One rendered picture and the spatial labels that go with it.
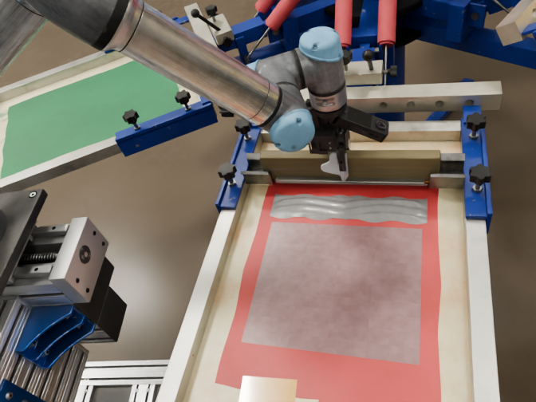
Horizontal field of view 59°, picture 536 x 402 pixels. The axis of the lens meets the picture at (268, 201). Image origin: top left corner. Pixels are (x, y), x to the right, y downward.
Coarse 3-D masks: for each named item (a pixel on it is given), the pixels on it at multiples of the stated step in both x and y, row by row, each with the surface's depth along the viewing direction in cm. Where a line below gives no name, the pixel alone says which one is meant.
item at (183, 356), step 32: (416, 128) 116; (448, 128) 114; (224, 224) 110; (480, 224) 96; (224, 256) 106; (480, 256) 91; (480, 288) 87; (192, 320) 96; (480, 320) 83; (192, 352) 92; (480, 352) 80; (480, 384) 77
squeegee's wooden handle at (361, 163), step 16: (272, 160) 111; (288, 160) 110; (304, 160) 109; (320, 160) 108; (352, 160) 106; (368, 160) 105; (384, 160) 104; (400, 160) 103; (416, 160) 102; (432, 160) 101; (272, 176) 116; (304, 176) 113; (320, 176) 112; (336, 176) 111; (352, 176) 110; (368, 176) 109; (384, 176) 108; (400, 176) 106; (416, 176) 105
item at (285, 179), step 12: (276, 180) 115; (288, 180) 114; (300, 180) 113; (312, 180) 112; (324, 180) 111; (336, 180) 111; (348, 180) 110; (360, 180) 109; (372, 180) 108; (384, 180) 107; (396, 180) 107; (408, 180) 106; (420, 180) 105
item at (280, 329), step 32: (288, 192) 117; (320, 192) 115; (288, 224) 110; (320, 224) 108; (256, 256) 107; (288, 256) 105; (320, 256) 103; (256, 288) 101; (288, 288) 100; (320, 288) 98; (256, 320) 96; (288, 320) 95; (320, 320) 93; (224, 352) 94; (256, 352) 92; (288, 352) 91; (320, 352) 89; (224, 384) 89; (320, 384) 86
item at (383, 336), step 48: (384, 192) 110; (432, 192) 107; (384, 240) 102; (432, 240) 100; (336, 288) 97; (384, 288) 95; (432, 288) 93; (336, 336) 91; (384, 336) 89; (432, 336) 87; (336, 384) 85; (384, 384) 83; (432, 384) 82
